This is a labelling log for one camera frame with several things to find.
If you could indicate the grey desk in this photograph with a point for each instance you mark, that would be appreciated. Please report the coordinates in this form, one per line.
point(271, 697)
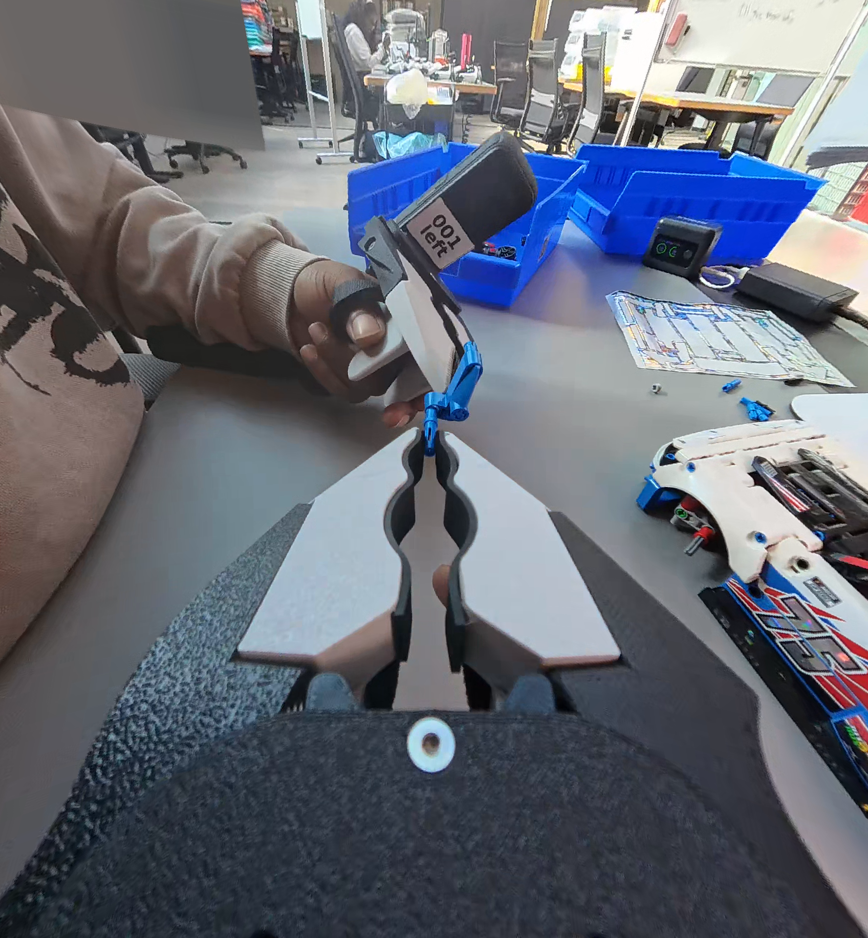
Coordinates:
point(536, 440)

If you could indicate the black office chair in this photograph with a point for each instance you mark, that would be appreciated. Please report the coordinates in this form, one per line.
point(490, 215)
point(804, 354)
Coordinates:
point(544, 88)
point(346, 102)
point(592, 88)

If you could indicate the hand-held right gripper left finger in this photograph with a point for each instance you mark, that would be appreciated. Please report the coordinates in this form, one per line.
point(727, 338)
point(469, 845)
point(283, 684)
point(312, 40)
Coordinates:
point(324, 586)

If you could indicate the person's beige sweatshirt torso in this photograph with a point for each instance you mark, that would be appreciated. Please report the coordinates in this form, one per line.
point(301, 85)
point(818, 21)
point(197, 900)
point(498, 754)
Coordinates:
point(38, 476)

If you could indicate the black power adapter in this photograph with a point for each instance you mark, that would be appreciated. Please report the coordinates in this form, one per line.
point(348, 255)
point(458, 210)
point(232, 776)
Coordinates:
point(793, 289)

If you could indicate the wide blue storage bin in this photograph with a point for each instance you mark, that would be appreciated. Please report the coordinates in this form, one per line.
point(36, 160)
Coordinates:
point(698, 198)

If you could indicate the toy car box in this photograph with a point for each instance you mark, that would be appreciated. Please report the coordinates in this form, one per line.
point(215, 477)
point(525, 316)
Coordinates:
point(859, 110)

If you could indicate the black brick pieces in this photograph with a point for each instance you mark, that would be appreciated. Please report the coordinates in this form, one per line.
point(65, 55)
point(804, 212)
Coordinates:
point(504, 253)

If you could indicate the blue brick pieces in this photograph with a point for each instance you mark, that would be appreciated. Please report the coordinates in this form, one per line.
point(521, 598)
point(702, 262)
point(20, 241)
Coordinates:
point(756, 408)

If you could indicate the wooden office table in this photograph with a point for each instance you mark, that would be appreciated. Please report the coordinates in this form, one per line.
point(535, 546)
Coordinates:
point(698, 99)

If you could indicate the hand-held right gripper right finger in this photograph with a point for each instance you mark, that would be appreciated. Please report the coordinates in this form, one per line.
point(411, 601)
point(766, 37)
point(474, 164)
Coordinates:
point(529, 586)

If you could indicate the red whiteboard eraser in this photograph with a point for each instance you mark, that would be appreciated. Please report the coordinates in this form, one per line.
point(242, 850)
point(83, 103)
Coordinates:
point(677, 29)

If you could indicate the blue angled brick beam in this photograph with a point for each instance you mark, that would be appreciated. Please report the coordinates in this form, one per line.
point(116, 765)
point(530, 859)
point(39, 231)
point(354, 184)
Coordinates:
point(465, 381)

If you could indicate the brick race car model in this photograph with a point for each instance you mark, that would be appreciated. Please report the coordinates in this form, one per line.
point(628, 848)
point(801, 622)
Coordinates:
point(756, 542)

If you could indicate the stack of coloured cloths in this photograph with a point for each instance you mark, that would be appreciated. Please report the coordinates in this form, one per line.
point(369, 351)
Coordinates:
point(256, 22)

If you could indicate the stack of clear storage boxes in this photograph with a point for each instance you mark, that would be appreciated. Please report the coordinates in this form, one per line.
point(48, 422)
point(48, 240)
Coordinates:
point(610, 40)

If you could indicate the person's left forearm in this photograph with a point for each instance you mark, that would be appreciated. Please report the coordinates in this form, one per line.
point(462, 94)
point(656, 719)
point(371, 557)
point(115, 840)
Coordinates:
point(207, 249)

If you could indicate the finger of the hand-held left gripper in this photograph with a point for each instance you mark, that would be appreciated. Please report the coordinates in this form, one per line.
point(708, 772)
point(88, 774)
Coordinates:
point(423, 330)
point(460, 330)

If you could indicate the person's left hand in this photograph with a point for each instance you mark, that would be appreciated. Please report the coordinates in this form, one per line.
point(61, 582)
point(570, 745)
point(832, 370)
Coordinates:
point(317, 344)

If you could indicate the grey office chair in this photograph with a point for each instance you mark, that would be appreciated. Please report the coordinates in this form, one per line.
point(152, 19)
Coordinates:
point(152, 377)

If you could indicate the large whiteboard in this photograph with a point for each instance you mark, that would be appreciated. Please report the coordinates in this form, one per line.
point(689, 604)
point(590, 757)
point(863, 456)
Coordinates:
point(764, 29)

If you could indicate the printed sticker sheet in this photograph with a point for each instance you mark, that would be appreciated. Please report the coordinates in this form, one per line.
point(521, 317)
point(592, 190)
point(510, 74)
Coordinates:
point(720, 337)

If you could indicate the black power bank with display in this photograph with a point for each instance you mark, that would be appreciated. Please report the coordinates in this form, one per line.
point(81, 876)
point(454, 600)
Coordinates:
point(679, 249)

